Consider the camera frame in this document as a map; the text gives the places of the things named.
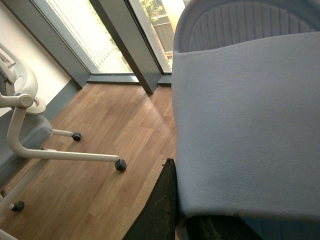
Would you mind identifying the white office chair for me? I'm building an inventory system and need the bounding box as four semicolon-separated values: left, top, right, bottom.
0;43;128;240

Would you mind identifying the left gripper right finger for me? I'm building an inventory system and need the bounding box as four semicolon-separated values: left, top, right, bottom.
193;215;262;240

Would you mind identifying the light blue slide sandal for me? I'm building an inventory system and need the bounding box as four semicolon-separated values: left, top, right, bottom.
171;0;320;240

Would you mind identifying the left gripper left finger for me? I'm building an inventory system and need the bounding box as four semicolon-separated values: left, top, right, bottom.
123;158;178;240

